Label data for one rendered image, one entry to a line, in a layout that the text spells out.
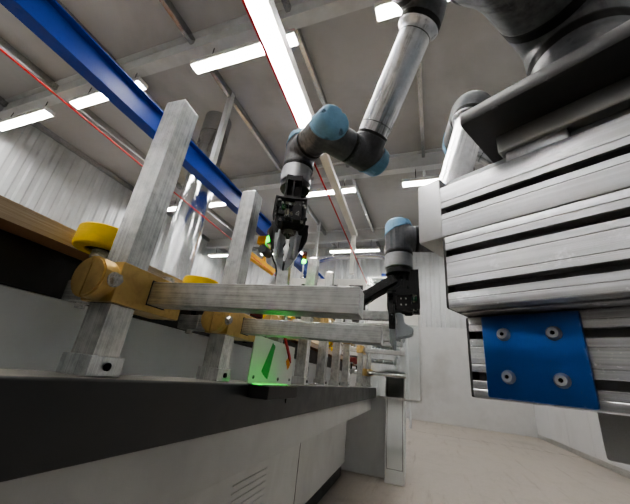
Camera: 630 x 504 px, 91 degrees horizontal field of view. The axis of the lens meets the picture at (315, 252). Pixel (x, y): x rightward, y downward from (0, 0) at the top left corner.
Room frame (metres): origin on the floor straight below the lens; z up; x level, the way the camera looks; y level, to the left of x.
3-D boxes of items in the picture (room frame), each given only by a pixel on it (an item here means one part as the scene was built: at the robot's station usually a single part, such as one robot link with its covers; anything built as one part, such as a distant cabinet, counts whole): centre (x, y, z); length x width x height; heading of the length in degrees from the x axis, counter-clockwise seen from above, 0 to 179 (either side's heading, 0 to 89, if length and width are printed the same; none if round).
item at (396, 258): (0.80, -0.24, 1.04); 0.08 x 0.08 x 0.05
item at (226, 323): (0.65, 0.15, 0.81); 0.14 x 0.06 x 0.05; 161
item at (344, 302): (0.40, 0.15, 0.80); 0.44 x 0.03 x 0.04; 71
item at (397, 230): (0.80, -0.24, 1.12); 0.09 x 0.08 x 0.11; 78
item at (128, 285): (0.41, 0.24, 0.81); 0.14 x 0.06 x 0.05; 161
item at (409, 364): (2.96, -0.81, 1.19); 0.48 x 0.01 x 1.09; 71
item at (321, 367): (1.34, -0.08, 0.94); 0.04 x 0.04 x 0.48; 71
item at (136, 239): (0.39, 0.24, 0.88); 0.04 x 0.04 x 0.48; 71
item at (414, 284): (0.80, -0.25, 0.96); 0.09 x 0.08 x 0.12; 71
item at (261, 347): (0.83, 0.07, 0.75); 0.26 x 0.01 x 0.10; 161
